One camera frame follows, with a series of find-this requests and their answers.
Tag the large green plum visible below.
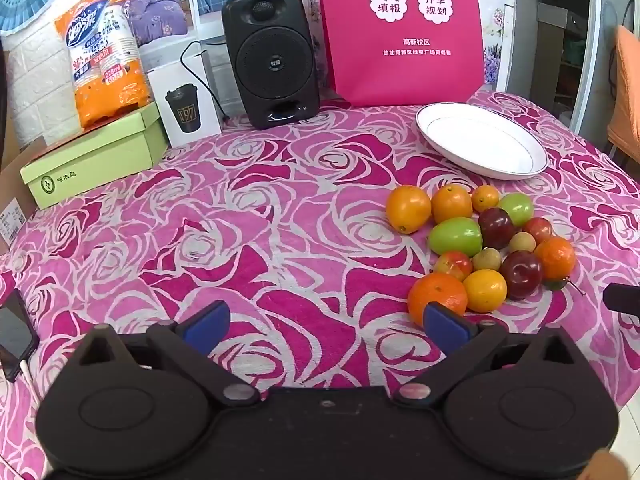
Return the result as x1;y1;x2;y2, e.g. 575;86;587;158
428;217;483;257

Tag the large orange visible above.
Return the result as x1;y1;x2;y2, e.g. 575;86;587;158
407;273;469;328

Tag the green shoebox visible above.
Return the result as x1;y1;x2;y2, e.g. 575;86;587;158
20;102;170;210

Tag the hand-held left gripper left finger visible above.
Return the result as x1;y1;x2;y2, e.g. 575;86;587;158
74;300;261;407

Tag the dark red plum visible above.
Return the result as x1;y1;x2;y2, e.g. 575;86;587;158
478;207;516;250
500;250;544;287

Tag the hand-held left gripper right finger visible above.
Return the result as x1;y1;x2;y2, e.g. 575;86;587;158
392;301;576;407

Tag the black speaker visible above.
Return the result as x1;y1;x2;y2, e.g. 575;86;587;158
221;0;321;131

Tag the white plate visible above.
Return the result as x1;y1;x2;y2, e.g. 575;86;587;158
416;102;549;181

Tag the person's left hand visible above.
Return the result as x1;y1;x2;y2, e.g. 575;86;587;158
580;450;629;480

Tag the yellow-orange citrus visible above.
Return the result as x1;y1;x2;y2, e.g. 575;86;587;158
462;269;508;313

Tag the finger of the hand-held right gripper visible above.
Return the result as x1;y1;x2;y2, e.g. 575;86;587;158
602;282;640;316

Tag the grey shelf unit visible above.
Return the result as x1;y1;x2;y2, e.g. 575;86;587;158
537;2;583;111

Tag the pink rose tablecloth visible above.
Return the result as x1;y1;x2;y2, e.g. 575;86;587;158
0;82;640;480

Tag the metal door frame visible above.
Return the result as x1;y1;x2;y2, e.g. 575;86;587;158
570;0;618;161

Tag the white box with cup print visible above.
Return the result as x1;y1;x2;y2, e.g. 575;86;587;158
146;64;223;148

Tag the white cable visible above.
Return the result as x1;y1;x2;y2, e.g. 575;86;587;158
20;359;43;411

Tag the orange paper cup package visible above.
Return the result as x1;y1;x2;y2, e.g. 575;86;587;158
54;0;151;130

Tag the black cable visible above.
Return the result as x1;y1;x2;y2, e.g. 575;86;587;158
179;40;231;123

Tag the floral patterned sheet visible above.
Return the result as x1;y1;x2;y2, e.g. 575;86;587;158
472;0;516;86

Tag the brown cardboard box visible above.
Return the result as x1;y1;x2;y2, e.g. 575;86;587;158
0;137;51;256

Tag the olive green kiwi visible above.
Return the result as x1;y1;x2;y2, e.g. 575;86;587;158
472;248;502;272

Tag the orange tangerine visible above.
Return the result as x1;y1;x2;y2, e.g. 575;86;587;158
534;236;577;281

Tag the black smartphone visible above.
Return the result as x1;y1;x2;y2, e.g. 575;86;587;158
0;289;40;383

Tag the orange covered chair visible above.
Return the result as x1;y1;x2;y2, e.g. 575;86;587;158
607;25;640;161

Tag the pink non-woven bag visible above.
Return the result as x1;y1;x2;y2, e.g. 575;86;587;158
314;0;487;108

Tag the small orange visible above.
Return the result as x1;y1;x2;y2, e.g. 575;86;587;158
471;185;500;213

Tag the purple bedding poster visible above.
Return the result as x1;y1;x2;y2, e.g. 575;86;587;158
125;0;196;48

